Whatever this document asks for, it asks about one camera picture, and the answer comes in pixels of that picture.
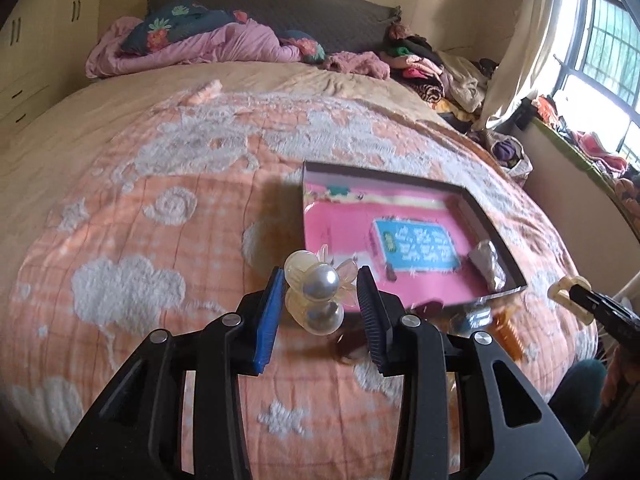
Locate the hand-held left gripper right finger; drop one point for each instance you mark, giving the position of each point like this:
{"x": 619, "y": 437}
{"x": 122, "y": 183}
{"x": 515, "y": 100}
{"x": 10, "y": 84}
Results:
{"x": 370, "y": 320}

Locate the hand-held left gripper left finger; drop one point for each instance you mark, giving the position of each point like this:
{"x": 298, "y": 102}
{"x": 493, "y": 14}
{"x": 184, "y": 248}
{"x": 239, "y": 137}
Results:
{"x": 267, "y": 320}

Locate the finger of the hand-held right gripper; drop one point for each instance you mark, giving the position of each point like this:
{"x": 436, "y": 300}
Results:
{"x": 610, "y": 315}

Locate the cream hair claw clip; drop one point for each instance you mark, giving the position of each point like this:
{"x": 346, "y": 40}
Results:
{"x": 565, "y": 292}

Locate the pearl hair clip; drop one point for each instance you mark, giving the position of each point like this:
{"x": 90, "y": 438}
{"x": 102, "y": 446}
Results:
{"x": 320, "y": 282}

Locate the shallow cardboard box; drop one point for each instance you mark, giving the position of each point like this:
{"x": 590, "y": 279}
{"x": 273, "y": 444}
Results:
{"x": 492, "y": 240}

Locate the person's right forearm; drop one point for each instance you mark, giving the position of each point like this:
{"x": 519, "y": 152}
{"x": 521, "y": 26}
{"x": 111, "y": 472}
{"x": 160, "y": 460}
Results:
{"x": 620, "y": 375}

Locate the person's leg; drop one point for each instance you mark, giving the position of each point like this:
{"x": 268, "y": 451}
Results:
{"x": 580, "y": 390}

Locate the pink book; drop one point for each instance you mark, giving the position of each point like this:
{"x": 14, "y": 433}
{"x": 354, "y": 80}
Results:
{"x": 340, "y": 230}

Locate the orange patterned blanket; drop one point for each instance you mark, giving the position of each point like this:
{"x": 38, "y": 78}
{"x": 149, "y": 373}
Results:
{"x": 175, "y": 260}

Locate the clear plastic packet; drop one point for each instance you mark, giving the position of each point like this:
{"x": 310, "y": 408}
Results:
{"x": 487, "y": 265}

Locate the clothes on windowsill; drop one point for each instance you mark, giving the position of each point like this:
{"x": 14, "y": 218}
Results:
{"x": 595, "y": 145}

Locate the basket with purple cloth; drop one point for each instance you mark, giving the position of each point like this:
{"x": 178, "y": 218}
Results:
{"x": 510, "y": 152}

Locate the pile of clothes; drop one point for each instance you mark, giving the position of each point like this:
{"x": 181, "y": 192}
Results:
{"x": 430, "y": 70}

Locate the window with grille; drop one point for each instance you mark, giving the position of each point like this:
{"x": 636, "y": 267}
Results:
{"x": 610, "y": 50}

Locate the beige bed sheet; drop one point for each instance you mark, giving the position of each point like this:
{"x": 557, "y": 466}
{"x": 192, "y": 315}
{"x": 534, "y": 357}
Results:
{"x": 75, "y": 125}

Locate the pink duvet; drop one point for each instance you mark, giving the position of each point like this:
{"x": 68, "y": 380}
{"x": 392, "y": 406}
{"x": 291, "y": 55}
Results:
{"x": 240, "y": 45}

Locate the cream curtain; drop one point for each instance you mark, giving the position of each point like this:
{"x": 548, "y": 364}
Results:
{"x": 530, "y": 35}

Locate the grey headboard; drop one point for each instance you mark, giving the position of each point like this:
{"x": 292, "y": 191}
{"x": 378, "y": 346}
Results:
{"x": 325, "y": 20}

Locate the dark floral pillow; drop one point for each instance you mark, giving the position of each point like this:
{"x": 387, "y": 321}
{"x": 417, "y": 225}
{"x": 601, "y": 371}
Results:
{"x": 170, "y": 25}

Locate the cream wardrobe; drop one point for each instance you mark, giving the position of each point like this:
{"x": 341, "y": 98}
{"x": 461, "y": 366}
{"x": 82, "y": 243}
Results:
{"x": 50, "y": 35}

